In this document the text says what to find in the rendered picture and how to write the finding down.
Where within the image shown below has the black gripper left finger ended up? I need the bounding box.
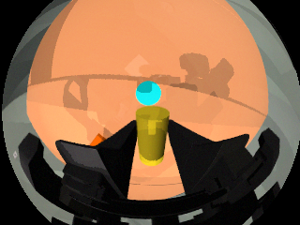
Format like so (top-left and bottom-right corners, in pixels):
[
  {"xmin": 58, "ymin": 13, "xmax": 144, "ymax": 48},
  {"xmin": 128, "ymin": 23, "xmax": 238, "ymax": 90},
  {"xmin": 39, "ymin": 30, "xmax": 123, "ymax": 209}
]
[{"xmin": 55, "ymin": 120, "xmax": 138, "ymax": 199}]

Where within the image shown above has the yellow cylinder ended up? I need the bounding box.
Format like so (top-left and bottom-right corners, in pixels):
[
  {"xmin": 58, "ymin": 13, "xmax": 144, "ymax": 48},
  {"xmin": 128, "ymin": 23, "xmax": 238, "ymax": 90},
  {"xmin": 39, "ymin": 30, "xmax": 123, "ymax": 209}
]
[{"xmin": 135, "ymin": 105, "xmax": 169, "ymax": 166}]

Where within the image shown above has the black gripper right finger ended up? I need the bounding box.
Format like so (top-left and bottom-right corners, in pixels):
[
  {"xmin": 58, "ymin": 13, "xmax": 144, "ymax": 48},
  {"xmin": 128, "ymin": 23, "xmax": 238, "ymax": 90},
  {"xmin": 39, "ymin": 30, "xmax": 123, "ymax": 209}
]
[{"xmin": 168, "ymin": 119, "xmax": 250, "ymax": 195}]

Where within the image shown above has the cyan circle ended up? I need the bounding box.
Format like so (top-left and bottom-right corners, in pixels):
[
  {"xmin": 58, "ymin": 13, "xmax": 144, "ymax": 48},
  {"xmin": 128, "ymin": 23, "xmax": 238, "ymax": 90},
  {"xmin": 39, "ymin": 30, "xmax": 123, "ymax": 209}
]
[{"xmin": 136, "ymin": 82, "xmax": 161, "ymax": 105}]

